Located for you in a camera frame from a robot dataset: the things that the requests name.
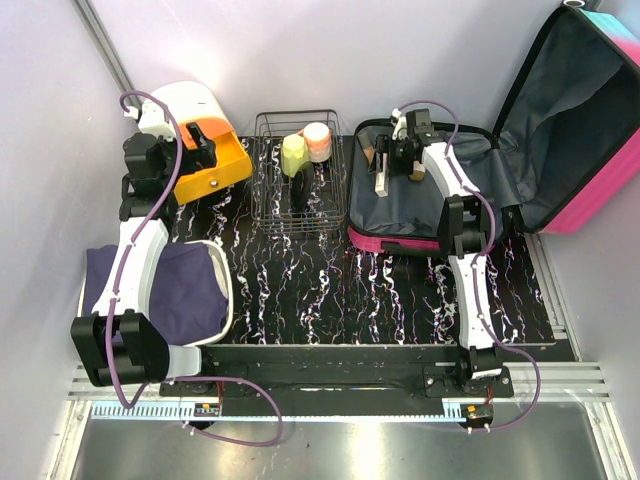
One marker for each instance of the aluminium frame rail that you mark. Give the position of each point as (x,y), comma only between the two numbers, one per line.
(239,402)

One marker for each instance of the black wire basket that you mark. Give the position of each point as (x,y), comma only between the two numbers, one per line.
(289,199)

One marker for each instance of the purple garment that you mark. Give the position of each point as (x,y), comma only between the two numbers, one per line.
(195,295)

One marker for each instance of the black marble pattern mat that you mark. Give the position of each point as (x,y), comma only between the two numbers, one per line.
(317,288)

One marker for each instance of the yellow faceted cup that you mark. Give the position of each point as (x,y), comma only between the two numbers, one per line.
(293,154)

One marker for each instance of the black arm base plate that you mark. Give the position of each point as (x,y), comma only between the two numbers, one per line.
(421,370)

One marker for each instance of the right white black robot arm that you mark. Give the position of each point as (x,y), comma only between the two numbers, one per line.
(465,233)

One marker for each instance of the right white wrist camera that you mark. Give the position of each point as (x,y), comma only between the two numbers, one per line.
(399,121)

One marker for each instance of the black object in basket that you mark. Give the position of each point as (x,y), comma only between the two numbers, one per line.
(301,186)

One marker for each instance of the pink ribbed cup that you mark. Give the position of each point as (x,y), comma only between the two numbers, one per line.
(318,140)

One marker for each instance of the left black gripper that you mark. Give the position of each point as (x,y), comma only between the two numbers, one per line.
(200,158)

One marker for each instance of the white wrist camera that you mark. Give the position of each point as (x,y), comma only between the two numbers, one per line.
(399,121)
(151,119)

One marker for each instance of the white rectangular tray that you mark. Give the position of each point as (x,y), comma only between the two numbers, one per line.
(222,280)

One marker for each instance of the pink teal cartoon suitcase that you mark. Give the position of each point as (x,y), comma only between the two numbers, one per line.
(565,141)

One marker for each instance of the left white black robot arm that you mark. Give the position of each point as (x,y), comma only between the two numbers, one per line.
(116,340)

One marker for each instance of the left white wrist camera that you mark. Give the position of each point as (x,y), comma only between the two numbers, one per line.
(151,119)

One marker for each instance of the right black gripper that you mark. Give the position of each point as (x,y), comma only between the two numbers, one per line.
(384,144)

